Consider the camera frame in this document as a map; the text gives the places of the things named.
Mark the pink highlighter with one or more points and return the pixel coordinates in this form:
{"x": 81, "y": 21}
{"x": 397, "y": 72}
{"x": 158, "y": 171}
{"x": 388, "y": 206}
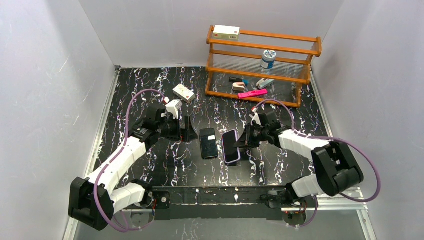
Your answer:
{"x": 253, "y": 93}

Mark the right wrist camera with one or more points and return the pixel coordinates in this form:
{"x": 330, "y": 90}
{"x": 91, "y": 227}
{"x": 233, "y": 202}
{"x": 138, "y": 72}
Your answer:
{"x": 255, "y": 118}

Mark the white teal stapler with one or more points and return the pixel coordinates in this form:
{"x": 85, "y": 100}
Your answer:
{"x": 264, "y": 83}

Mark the beige small stapler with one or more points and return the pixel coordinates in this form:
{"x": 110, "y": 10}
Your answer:
{"x": 238, "y": 86}

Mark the blue white round jar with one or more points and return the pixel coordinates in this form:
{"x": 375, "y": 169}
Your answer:
{"x": 268, "y": 59}

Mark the black phone case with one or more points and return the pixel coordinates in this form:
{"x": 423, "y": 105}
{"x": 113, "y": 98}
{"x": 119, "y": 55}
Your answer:
{"x": 200, "y": 149}

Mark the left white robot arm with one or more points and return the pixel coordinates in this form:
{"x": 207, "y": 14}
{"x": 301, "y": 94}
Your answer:
{"x": 95, "y": 200}

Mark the white red small box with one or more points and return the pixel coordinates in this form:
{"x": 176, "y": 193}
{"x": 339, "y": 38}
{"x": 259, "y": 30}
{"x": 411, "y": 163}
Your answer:
{"x": 184, "y": 93}

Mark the black teal marker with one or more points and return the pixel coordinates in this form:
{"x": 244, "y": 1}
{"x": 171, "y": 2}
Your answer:
{"x": 238, "y": 80}

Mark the pink-edged dark smartphone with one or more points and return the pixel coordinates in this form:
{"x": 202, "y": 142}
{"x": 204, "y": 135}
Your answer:
{"x": 231, "y": 145}

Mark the white smartphone dark screen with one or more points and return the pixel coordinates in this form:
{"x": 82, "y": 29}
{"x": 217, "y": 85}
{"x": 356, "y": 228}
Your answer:
{"x": 208, "y": 143}

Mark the lavender smartphone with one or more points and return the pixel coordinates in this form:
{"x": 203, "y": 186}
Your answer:
{"x": 224, "y": 155}

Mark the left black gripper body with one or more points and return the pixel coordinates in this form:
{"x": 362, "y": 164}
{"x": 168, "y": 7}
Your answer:
{"x": 181, "y": 129}

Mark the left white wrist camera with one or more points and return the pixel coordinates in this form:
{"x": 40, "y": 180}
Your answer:
{"x": 174, "y": 107}

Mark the white box on shelf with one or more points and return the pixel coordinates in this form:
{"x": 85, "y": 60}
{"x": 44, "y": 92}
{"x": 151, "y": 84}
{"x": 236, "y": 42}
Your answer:
{"x": 224, "y": 32}

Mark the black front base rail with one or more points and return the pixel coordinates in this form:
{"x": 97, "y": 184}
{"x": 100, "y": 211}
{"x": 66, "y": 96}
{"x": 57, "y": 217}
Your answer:
{"x": 221, "y": 202}

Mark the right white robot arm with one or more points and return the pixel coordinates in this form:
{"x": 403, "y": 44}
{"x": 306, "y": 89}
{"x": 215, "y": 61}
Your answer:
{"x": 335, "y": 167}

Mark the orange wooden shelf rack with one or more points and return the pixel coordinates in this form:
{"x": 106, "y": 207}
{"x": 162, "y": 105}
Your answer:
{"x": 241, "y": 59}

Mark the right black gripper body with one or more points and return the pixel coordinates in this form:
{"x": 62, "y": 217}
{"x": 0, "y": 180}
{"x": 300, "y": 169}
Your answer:
{"x": 248, "y": 135}

